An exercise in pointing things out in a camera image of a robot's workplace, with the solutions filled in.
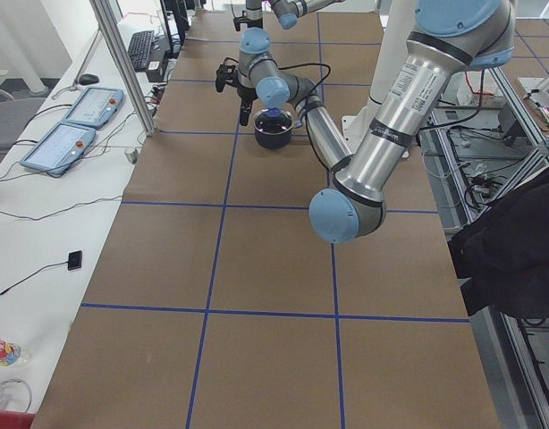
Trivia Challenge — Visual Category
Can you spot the dark blue saucepan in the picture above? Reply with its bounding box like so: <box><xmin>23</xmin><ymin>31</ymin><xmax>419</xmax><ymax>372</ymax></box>
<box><xmin>253</xmin><ymin>108</ymin><xmax>295</xmax><ymax>150</ymax></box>

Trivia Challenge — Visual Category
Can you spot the glass pot lid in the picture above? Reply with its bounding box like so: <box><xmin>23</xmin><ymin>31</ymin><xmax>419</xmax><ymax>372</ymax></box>
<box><xmin>253</xmin><ymin>107</ymin><xmax>293</xmax><ymax>135</ymax></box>

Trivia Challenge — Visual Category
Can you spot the black keyboard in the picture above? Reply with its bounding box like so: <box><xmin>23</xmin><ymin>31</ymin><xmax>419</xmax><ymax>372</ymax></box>
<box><xmin>128</xmin><ymin>30</ymin><xmax>155</xmax><ymax>72</ymax></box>

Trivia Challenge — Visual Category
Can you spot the small metal cylinder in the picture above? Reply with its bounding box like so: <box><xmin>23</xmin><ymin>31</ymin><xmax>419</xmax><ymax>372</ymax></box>
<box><xmin>124</xmin><ymin>147</ymin><xmax>138</xmax><ymax>164</ymax></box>

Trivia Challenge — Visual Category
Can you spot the upper blue teach pendant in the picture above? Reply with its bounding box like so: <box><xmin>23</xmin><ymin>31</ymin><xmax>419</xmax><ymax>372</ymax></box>
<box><xmin>63</xmin><ymin>86</ymin><xmax>124</xmax><ymax>130</ymax></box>

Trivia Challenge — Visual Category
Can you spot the blue teach pendant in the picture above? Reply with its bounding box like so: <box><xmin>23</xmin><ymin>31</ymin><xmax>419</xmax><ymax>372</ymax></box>
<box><xmin>63</xmin><ymin>86</ymin><xmax>124</xmax><ymax>130</ymax></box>
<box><xmin>20</xmin><ymin>122</ymin><xmax>97</xmax><ymax>175</ymax></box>

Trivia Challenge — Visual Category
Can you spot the black computer mouse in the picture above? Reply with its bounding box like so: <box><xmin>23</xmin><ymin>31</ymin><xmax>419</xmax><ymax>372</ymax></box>
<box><xmin>79</xmin><ymin>73</ymin><xmax>99</xmax><ymax>86</ymax></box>

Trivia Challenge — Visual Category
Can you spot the lower blue teach pendant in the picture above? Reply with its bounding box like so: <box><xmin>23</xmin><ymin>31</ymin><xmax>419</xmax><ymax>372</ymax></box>
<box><xmin>20</xmin><ymin>122</ymin><xmax>97</xmax><ymax>175</ymax></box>

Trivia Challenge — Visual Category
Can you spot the brown paper table cover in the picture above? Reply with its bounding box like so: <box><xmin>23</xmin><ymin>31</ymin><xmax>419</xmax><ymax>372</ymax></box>
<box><xmin>30</xmin><ymin>11</ymin><xmax>549</xmax><ymax>429</ymax></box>

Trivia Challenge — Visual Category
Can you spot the small black square pad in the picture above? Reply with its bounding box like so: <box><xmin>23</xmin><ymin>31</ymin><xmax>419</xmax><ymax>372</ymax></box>
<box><xmin>67</xmin><ymin>250</ymin><xmax>83</xmax><ymax>271</ymax></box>

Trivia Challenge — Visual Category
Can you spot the grey office chair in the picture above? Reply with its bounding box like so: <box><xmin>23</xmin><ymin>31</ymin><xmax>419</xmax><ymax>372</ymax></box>
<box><xmin>0</xmin><ymin>89</ymin><xmax>46</xmax><ymax>152</ymax></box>

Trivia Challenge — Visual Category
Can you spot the red printed plastic bag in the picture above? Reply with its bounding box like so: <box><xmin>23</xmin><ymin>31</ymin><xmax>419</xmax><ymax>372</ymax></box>
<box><xmin>0</xmin><ymin>338</ymin><xmax>32</xmax><ymax>367</ymax></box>

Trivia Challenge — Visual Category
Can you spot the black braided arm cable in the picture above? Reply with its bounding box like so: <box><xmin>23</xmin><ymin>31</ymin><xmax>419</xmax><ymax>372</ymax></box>
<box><xmin>274</xmin><ymin>62</ymin><xmax>333</xmax><ymax>97</ymax></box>

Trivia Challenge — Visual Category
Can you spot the aluminium frame post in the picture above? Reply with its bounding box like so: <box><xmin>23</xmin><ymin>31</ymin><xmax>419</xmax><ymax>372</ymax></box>
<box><xmin>89</xmin><ymin>0</ymin><xmax>156</xmax><ymax>137</ymax></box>

